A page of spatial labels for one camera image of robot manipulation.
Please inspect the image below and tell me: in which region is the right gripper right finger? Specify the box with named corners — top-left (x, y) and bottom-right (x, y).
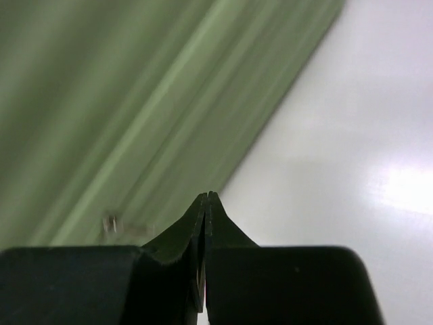
top-left (204, 191), bottom-right (258, 324)

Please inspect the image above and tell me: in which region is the green hard-shell suitcase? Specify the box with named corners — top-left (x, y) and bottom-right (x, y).
top-left (1, 1), bottom-right (344, 248)

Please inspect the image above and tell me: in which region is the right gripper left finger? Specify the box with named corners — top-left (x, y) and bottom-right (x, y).
top-left (141, 193), bottom-right (207, 324)

